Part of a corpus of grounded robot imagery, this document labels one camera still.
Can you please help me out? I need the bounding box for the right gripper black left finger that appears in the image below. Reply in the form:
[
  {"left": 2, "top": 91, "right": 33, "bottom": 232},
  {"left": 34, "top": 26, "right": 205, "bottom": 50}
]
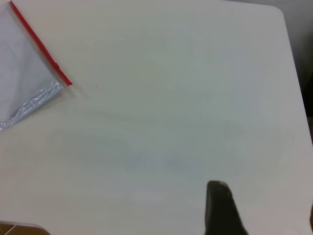
[{"left": 204, "top": 180, "right": 248, "bottom": 235}]

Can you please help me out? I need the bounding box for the clear plastic zipper bag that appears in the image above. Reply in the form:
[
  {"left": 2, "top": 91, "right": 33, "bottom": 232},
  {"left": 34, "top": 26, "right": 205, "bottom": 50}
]
[{"left": 0, "top": 0, "right": 73, "bottom": 132}]

